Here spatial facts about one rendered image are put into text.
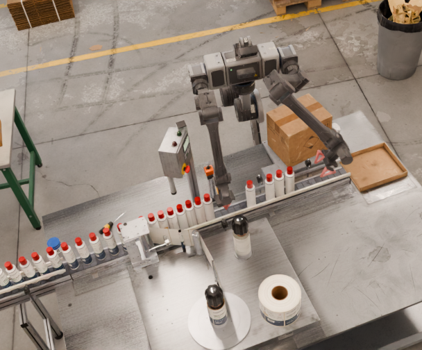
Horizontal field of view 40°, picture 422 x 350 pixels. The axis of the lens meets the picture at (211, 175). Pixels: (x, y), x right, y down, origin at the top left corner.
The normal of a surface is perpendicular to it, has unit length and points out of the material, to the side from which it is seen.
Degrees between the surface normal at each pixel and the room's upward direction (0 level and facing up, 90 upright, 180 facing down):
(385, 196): 0
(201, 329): 0
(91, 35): 0
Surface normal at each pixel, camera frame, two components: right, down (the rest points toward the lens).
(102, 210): -0.11, -0.65
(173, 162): -0.27, 0.74
